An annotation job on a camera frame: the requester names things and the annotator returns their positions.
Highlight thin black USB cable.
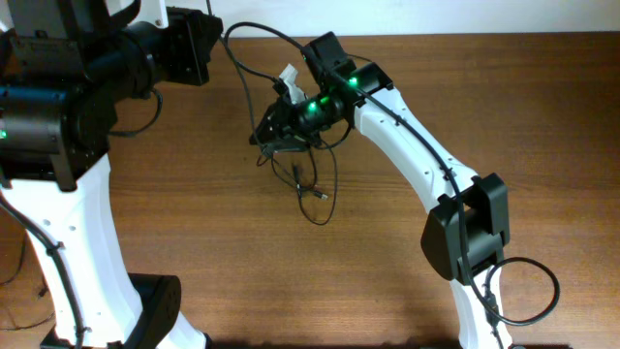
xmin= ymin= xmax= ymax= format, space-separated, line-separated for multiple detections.
xmin=255 ymin=140 xmax=330 ymax=202

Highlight black micro USB cable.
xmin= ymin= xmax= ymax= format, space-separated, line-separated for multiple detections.
xmin=0 ymin=232 xmax=55 ymax=333

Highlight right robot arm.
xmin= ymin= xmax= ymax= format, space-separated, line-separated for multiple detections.
xmin=250 ymin=32 xmax=512 ymax=348

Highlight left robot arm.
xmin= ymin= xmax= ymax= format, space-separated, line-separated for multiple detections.
xmin=1 ymin=1 xmax=223 ymax=348

